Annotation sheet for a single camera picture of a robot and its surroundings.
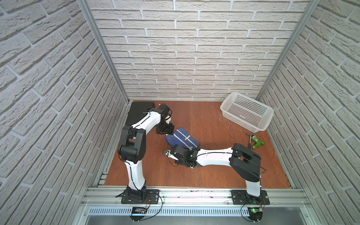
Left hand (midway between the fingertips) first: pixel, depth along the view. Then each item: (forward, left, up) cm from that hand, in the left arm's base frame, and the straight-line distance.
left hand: (170, 131), depth 94 cm
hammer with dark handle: (-1, -58, -3) cm, 58 cm away
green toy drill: (-7, -61, -4) cm, 61 cm away
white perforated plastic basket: (+18, -65, -3) cm, 68 cm away
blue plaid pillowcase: (-2, -8, -5) cm, 10 cm away
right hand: (-13, -7, -4) cm, 15 cm away
